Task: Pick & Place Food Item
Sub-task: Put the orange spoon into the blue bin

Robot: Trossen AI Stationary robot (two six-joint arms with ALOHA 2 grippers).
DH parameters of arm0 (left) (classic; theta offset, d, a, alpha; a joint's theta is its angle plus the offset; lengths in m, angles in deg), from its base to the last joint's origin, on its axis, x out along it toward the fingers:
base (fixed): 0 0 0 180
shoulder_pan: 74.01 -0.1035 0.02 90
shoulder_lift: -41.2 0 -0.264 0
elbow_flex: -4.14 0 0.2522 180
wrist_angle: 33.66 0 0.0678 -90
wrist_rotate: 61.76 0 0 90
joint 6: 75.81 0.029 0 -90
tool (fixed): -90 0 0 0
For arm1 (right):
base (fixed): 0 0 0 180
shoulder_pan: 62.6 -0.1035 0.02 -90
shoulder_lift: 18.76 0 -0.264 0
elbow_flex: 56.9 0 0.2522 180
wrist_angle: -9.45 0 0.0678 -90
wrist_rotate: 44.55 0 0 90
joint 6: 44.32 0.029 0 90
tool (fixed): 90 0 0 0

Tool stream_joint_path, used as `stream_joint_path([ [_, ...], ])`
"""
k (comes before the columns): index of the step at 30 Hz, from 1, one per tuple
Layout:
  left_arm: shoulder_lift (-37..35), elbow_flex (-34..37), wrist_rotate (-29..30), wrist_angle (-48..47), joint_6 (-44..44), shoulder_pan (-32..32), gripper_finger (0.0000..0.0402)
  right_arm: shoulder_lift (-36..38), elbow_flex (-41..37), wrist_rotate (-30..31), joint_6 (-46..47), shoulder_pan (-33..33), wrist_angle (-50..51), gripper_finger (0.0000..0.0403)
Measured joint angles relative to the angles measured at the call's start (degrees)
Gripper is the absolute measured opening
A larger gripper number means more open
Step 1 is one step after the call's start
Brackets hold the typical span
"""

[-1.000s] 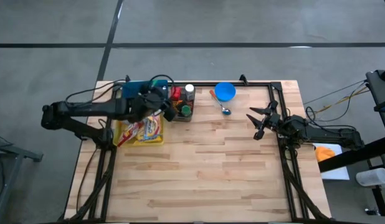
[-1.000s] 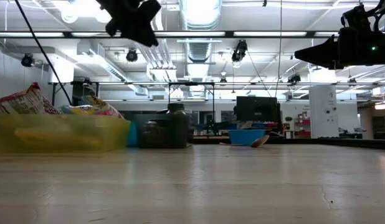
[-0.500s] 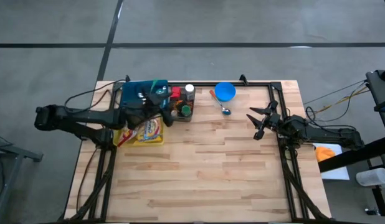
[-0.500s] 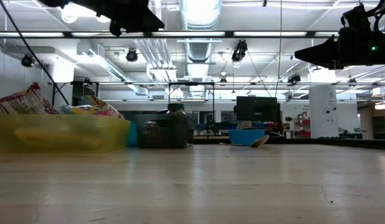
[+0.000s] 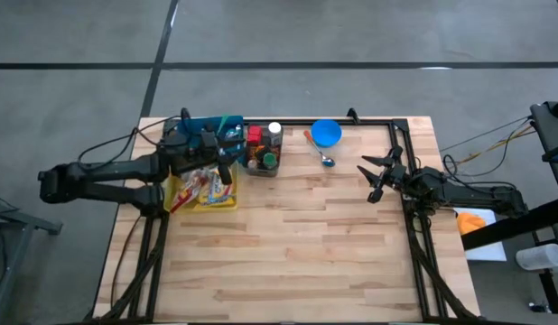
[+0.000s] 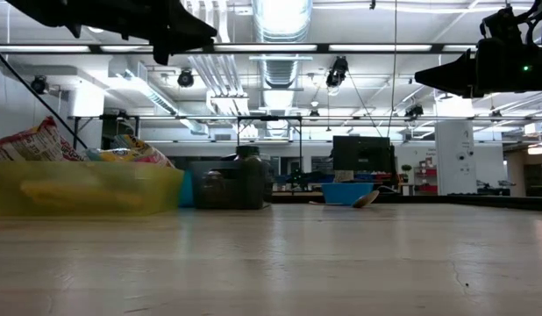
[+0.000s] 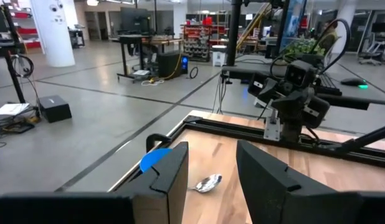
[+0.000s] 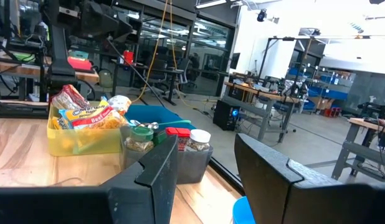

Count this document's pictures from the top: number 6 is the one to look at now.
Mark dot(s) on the silver ventilation duct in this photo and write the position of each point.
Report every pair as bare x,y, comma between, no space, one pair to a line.
282,26

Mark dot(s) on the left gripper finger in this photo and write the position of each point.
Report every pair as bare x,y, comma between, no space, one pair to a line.
174,26

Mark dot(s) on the black overhead rig crossbar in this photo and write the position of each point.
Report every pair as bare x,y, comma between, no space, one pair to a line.
322,48

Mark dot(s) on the yellow plastic bin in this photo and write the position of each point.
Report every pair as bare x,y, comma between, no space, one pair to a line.
78,188

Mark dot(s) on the black aluminium table frame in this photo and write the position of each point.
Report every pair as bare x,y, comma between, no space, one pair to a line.
429,199

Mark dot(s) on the yellow blue-edged ramen packet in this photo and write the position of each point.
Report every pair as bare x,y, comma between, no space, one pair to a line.
109,154

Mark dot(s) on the blue plastic bin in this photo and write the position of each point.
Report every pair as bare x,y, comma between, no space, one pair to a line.
187,188

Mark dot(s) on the red and white ramen packet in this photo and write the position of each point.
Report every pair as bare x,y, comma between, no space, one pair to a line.
30,142

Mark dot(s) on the white pillar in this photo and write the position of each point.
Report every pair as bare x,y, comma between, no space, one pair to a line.
455,149

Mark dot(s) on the green-lidded spice jar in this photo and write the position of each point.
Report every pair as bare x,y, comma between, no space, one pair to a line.
250,175

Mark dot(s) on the black background rig frame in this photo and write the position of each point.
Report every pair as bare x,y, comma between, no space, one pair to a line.
271,118

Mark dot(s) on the grey plastic bin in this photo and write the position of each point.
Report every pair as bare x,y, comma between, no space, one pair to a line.
227,195

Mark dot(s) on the blue bowl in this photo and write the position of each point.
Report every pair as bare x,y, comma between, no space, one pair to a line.
343,193

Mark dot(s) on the black ceiling spotlight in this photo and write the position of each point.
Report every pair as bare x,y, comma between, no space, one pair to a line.
38,84
337,72
185,78
414,111

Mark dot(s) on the red storage shelf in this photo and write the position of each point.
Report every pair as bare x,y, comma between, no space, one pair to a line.
425,188

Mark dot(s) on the glowing wall lamp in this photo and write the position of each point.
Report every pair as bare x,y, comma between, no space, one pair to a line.
537,150

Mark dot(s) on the red and yellow ramen packet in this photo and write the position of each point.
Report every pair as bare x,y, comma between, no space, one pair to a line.
144,151

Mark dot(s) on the black monitor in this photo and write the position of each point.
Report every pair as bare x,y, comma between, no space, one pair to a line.
363,158

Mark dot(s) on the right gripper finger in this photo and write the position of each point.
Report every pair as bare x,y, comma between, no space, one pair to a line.
455,74

